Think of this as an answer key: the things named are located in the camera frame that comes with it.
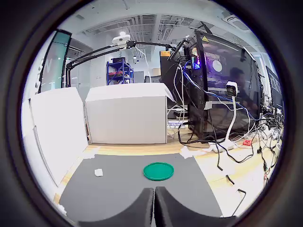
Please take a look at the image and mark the black monitor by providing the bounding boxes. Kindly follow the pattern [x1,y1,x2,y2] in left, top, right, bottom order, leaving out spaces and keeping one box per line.
[160,50,190,88]

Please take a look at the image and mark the white tape piece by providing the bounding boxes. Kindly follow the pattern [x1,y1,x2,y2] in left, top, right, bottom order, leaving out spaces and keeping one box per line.
[179,146,202,159]
[82,146,100,160]
[56,202,68,216]

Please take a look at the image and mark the blue shelf rack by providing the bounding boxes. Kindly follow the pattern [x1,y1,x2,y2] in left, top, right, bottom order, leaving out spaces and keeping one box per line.
[106,58,134,86]

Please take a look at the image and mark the black glass computer case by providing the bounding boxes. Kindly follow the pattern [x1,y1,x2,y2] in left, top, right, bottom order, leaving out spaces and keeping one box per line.
[188,30,264,140]

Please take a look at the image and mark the dark grey mat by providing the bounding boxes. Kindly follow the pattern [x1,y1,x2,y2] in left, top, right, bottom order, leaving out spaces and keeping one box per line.
[58,153,223,218]

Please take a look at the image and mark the black camera cable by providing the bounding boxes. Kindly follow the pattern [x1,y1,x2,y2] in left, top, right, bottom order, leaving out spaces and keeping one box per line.
[215,151,247,217]

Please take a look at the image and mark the white camera on gooseneck stand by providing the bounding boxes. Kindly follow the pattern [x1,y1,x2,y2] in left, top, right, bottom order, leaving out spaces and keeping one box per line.
[213,81,239,152]

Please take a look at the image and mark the white partition box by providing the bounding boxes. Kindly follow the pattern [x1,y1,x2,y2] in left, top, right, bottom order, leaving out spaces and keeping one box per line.
[30,87,89,180]
[21,98,60,188]
[84,82,177,145]

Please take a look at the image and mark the dark screen with text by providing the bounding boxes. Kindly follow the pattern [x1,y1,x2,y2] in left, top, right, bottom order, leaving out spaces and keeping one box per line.
[265,65,285,112]

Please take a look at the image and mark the round green lid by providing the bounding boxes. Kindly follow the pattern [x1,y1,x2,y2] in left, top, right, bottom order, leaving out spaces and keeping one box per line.
[143,162,175,182]

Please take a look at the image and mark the white webcam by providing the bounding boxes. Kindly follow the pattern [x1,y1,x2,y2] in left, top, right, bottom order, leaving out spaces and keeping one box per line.
[112,35,131,45]

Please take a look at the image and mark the blue network cable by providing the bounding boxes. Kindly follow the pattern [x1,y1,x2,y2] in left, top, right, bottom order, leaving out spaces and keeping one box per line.
[182,60,258,122]

